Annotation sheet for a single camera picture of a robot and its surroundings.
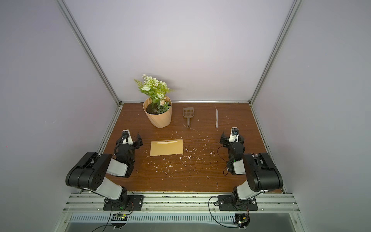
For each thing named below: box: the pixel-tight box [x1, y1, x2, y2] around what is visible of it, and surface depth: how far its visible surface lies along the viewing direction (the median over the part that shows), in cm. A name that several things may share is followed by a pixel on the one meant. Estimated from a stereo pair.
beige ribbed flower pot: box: [142, 96, 173, 129], surface depth 97 cm
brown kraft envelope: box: [149, 138, 184, 157], surface depth 98 cm
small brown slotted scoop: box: [182, 107, 195, 128], surface depth 116 cm
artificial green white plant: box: [133, 73, 176, 115], surface depth 92 cm
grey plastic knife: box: [215, 109, 219, 129], surface depth 112 cm
